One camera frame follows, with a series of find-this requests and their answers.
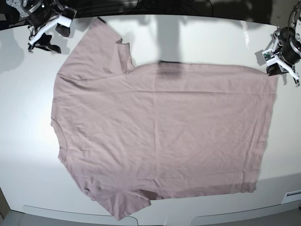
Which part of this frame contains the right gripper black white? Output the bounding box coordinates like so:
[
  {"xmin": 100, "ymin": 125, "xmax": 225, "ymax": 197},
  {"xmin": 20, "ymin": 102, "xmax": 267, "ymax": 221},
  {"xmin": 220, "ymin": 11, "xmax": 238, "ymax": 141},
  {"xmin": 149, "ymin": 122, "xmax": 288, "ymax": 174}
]
[{"xmin": 27, "ymin": 0, "xmax": 70, "ymax": 53}]

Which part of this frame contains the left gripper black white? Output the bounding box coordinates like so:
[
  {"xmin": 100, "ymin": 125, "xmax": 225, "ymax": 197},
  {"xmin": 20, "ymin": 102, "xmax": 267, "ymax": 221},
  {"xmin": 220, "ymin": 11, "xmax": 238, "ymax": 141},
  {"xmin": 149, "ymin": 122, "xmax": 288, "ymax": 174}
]
[{"xmin": 267, "ymin": 27, "xmax": 301, "ymax": 87}]

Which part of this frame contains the pink T-shirt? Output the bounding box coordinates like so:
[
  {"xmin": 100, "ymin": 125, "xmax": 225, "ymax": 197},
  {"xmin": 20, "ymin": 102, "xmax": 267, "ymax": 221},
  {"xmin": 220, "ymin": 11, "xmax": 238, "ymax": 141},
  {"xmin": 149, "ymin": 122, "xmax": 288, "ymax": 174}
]
[{"xmin": 51, "ymin": 18, "xmax": 277, "ymax": 220}]

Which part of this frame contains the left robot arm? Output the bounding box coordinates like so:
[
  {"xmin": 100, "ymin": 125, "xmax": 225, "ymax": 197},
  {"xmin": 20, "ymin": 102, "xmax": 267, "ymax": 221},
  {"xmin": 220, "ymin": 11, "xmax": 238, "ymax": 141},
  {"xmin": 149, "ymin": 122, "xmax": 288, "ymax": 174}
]
[{"xmin": 262, "ymin": 1, "xmax": 301, "ymax": 87}]

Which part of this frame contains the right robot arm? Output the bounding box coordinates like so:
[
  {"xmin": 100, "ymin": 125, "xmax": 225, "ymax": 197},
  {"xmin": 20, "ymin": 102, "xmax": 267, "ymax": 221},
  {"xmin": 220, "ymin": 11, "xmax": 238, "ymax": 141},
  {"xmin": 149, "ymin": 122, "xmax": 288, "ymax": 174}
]
[{"xmin": 1, "ymin": 0, "xmax": 77, "ymax": 54}]

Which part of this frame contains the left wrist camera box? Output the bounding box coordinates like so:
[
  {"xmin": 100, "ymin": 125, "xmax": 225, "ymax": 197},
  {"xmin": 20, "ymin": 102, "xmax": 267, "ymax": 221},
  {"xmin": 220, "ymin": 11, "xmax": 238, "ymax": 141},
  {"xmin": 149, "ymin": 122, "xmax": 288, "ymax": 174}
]
[{"xmin": 262, "ymin": 48, "xmax": 275, "ymax": 66}]

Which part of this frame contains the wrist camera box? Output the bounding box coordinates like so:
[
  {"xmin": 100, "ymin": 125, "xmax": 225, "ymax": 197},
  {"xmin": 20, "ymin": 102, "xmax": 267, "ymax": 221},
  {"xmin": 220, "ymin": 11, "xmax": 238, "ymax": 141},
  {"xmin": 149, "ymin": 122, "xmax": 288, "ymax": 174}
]
[
  {"xmin": 57, "ymin": 6, "xmax": 77, "ymax": 28},
  {"xmin": 262, "ymin": 48, "xmax": 275, "ymax": 66}
]

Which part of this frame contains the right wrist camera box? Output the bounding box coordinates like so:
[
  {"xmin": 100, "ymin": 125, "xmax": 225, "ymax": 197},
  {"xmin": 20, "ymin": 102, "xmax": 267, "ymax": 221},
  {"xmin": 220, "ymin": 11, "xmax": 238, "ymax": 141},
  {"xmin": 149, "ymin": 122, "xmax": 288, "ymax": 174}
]
[{"xmin": 57, "ymin": 6, "xmax": 77, "ymax": 28}]

